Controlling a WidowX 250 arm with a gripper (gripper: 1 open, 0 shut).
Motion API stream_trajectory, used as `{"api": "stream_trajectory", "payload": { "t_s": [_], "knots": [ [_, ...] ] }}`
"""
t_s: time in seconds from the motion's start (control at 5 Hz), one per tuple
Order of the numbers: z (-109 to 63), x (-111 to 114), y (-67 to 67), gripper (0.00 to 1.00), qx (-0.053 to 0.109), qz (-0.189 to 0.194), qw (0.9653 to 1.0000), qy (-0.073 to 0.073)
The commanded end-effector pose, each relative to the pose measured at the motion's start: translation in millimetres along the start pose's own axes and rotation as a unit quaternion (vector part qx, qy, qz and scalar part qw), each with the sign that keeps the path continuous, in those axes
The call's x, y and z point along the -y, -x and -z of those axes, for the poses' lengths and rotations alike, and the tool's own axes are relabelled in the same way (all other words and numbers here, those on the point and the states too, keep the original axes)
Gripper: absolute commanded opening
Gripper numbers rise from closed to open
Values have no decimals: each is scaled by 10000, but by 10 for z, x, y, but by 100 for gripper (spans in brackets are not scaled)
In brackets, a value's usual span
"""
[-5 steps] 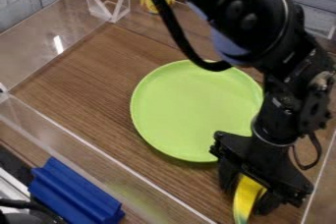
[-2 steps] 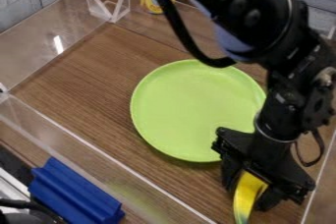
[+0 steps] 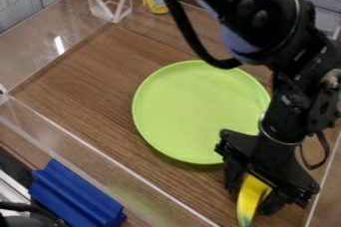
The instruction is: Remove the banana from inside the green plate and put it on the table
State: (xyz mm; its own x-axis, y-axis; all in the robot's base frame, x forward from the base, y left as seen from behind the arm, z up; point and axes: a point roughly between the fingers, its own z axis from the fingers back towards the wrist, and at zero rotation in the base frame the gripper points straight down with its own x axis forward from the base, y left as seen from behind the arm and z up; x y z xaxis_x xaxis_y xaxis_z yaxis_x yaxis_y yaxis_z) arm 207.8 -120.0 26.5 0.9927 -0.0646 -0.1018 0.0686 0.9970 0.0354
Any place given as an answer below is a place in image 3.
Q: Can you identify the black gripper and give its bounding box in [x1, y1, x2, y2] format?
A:
[214, 128, 319, 216]

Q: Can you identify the yellow banana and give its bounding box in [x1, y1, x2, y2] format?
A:
[236, 174, 271, 227]

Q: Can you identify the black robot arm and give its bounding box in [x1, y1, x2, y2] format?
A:
[165, 0, 341, 215]

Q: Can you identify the green plate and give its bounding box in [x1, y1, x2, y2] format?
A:
[132, 61, 270, 165]

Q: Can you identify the blue plastic clamp block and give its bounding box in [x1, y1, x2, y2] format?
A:
[29, 159, 127, 227]

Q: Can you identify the clear acrylic enclosure wall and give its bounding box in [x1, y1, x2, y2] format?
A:
[0, 0, 341, 227]

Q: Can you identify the black cable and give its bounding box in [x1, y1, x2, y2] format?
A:
[0, 200, 64, 227]

